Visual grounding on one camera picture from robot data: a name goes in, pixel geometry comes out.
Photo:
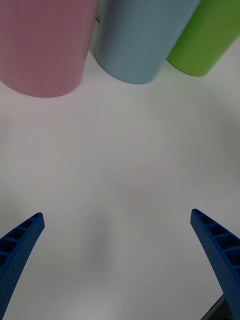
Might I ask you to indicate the green plastic bin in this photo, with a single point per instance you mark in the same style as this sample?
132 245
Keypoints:
207 42

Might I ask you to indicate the pale blue plastic bin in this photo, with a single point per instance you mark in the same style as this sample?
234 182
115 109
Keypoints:
140 40

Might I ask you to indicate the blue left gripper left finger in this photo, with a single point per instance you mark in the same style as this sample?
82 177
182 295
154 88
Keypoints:
17 260

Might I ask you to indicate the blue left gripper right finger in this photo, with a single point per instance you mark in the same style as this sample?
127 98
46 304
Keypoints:
222 255

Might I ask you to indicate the pink plastic bin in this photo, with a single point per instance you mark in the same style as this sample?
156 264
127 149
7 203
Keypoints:
42 45

